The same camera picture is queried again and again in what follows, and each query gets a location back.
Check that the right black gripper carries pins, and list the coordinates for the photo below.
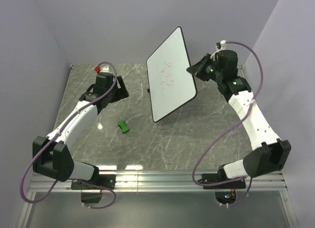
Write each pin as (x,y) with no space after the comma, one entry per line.
(197,69)

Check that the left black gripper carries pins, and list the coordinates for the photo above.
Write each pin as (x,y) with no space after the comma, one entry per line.
(122,92)

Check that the white whiteboard black frame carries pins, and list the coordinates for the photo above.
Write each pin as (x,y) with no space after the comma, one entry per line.
(170,85)

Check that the green whiteboard eraser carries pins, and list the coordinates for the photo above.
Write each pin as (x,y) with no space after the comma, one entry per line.
(123,126)

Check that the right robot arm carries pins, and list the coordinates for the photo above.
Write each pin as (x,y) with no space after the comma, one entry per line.
(269,153)

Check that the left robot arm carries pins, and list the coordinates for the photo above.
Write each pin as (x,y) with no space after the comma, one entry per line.
(52,153)

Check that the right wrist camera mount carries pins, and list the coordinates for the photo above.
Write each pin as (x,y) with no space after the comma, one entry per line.
(219,47)

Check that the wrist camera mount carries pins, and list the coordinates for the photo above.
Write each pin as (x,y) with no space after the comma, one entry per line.
(219,47)
(102,68)

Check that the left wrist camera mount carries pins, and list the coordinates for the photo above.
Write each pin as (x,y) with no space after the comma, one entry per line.
(102,68)

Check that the aluminium mounting rail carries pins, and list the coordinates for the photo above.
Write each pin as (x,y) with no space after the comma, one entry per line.
(165,199)

